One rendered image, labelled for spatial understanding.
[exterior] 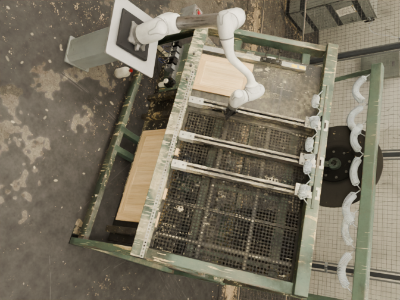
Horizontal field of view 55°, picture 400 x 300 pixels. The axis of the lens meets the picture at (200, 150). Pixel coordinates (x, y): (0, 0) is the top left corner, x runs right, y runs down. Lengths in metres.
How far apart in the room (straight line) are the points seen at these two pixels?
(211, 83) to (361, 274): 1.97
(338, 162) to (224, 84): 1.23
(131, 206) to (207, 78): 1.33
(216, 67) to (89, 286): 2.31
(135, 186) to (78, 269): 0.89
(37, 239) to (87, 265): 0.58
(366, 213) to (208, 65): 1.84
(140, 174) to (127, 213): 0.37
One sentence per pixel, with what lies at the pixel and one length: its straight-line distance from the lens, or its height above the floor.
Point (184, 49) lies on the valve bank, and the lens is 3.70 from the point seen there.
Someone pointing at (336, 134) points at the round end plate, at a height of 1.83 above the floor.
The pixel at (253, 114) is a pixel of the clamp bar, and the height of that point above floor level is 1.38.
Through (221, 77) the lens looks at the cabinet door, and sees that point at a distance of 3.53.
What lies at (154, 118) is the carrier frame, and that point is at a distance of 3.82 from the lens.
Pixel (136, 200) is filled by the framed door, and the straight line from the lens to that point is 3.52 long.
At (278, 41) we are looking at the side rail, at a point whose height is 1.45.
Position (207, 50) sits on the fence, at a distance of 3.65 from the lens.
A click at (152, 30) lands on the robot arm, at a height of 1.00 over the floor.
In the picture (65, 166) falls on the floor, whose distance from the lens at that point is 3.59.
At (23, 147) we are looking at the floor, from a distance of 3.40.
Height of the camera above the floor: 2.99
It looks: 37 degrees down
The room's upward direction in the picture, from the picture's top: 87 degrees clockwise
